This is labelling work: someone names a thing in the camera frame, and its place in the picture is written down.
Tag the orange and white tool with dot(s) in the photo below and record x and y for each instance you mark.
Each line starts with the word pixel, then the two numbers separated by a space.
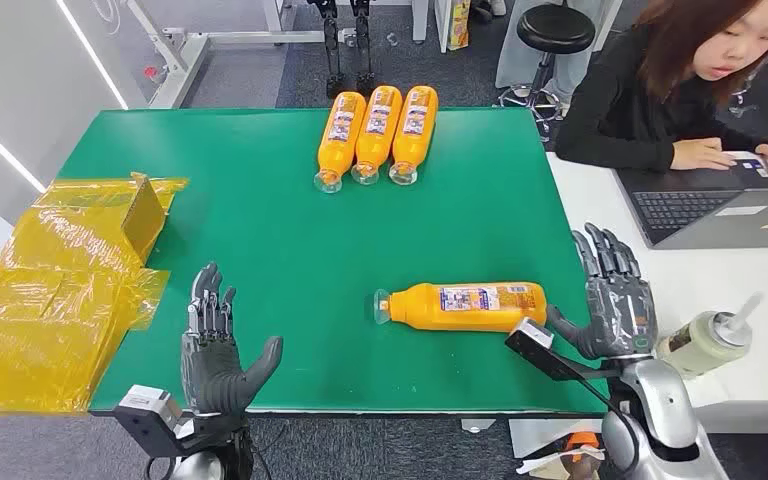
pixel 583 442

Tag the orange bottle with clear cap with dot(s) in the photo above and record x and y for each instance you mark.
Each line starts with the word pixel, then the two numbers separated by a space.
pixel 339 142
pixel 463 308
pixel 376 136
pixel 414 136

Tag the white metal table frame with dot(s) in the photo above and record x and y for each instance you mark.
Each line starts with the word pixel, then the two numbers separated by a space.
pixel 182 66

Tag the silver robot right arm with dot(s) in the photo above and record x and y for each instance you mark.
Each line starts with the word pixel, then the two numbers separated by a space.
pixel 662 404

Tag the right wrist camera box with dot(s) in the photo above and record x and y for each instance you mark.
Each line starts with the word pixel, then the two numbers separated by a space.
pixel 536 344

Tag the grey laptop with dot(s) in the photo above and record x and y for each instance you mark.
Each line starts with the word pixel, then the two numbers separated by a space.
pixel 695 212

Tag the pale drink cup with straw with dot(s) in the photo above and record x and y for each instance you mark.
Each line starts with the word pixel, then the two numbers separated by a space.
pixel 702 344

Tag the person's right hand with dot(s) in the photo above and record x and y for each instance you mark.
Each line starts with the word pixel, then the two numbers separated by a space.
pixel 702 154

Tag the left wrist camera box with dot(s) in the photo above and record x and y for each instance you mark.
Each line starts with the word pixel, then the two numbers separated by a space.
pixel 149 414

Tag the black robot leg stand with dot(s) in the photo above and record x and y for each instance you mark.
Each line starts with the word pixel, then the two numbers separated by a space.
pixel 331 46
pixel 363 46

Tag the green table mat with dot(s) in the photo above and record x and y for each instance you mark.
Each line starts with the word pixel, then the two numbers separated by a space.
pixel 291 252

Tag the white desk leg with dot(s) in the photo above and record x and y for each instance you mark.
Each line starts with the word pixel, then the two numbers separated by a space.
pixel 420 20

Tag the yellow printed carton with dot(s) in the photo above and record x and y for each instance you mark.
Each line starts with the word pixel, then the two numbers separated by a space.
pixel 458 26

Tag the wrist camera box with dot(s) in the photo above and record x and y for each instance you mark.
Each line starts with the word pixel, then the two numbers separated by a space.
pixel 536 344
pixel 149 414

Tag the black round stool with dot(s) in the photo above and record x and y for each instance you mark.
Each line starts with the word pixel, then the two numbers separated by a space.
pixel 555 30

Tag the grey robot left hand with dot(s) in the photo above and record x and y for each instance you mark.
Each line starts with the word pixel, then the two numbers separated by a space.
pixel 212 371

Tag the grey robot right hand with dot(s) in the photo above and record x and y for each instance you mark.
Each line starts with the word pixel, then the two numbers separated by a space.
pixel 619 318

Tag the yellow film wrapped cardboard box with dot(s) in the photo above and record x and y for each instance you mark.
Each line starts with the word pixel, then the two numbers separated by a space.
pixel 53 298

